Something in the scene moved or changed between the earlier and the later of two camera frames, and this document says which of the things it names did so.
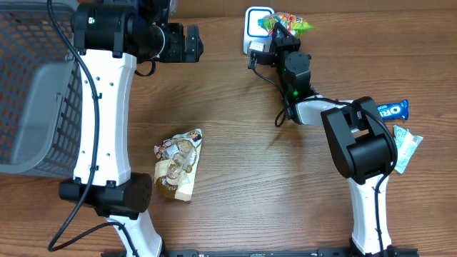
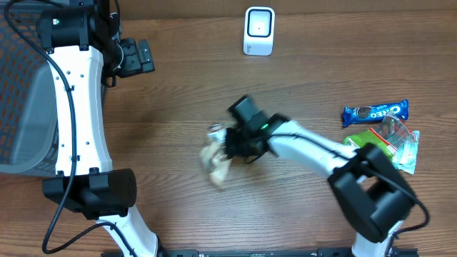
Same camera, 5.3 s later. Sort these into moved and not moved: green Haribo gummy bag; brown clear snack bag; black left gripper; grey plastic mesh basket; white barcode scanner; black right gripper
Moved: brown clear snack bag; black right gripper; green Haribo gummy bag; black left gripper
Not moved: grey plastic mesh basket; white barcode scanner
